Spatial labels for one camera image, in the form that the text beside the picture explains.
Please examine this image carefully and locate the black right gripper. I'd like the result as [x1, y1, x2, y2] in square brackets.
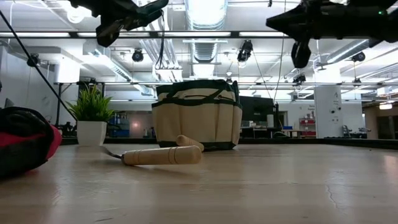
[266, 0, 373, 70]

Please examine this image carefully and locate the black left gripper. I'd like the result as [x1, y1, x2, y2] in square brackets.
[68, 0, 170, 48]

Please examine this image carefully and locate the beige green gardening tool bag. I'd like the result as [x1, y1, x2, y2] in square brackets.
[151, 79, 244, 151]

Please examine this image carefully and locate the wooden handled garden tool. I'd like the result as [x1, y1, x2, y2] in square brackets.
[175, 134, 205, 152]
[99, 145, 203, 166]

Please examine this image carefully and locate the black ceiling spotlight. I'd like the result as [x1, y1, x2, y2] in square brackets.
[131, 48, 145, 63]
[236, 39, 254, 63]
[351, 51, 366, 63]

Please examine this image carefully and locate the black monitor screen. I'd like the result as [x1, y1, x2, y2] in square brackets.
[239, 95, 278, 123]

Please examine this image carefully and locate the white round column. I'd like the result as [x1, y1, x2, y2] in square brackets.
[313, 85, 345, 139]

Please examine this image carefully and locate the red storage shelf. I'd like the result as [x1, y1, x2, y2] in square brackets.
[298, 117, 317, 138]

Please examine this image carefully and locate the green plant in white pot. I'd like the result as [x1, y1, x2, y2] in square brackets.
[65, 83, 115, 147]

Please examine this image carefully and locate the red and black fabric bundle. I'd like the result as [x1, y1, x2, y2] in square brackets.
[0, 106, 63, 180]

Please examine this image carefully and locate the silver ceiling air duct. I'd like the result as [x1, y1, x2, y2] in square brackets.
[185, 0, 229, 65]

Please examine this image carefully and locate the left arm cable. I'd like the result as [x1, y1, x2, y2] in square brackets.
[0, 9, 78, 122]

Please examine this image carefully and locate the black aluminium table frame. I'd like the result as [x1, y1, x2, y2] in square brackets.
[60, 136, 398, 150]

